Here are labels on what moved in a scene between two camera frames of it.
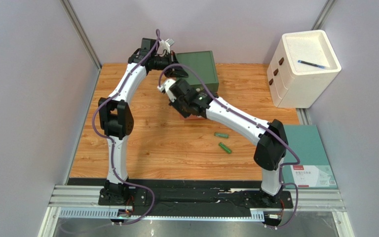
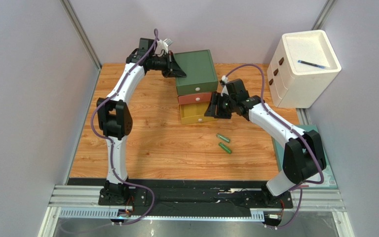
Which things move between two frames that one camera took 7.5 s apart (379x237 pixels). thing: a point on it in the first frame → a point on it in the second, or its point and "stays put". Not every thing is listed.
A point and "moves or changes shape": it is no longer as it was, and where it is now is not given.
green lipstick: x=225 y=147 stays put
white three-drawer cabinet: x=293 y=85 stays put
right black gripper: x=175 y=103 → x=222 y=104
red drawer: x=191 y=117 moves or changes shape
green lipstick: x=221 y=135 moves or changes shape
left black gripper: x=178 y=72 stays put
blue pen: x=320 y=66 stays put
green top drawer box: x=204 y=62 stays put
